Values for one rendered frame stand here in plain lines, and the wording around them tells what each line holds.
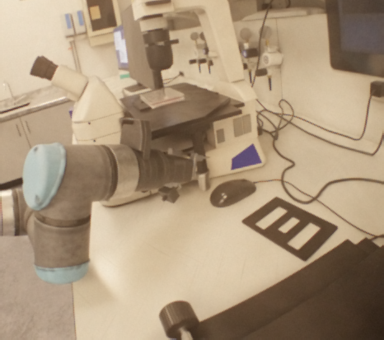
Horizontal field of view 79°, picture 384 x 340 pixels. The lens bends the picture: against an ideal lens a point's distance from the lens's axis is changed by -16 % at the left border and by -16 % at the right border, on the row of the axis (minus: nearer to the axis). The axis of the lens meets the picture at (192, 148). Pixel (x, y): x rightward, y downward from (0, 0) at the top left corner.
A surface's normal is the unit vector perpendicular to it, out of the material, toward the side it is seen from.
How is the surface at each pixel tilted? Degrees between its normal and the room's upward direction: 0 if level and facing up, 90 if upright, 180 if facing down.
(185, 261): 0
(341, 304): 0
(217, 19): 90
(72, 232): 91
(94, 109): 86
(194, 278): 0
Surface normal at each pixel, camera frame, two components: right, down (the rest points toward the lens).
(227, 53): 0.38, 0.33
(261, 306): -0.15, -0.90
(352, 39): -0.91, 0.33
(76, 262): 0.81, 0.22
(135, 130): -0.64, 0.00
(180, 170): 0.50, 0.15
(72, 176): 0.77, -0.06
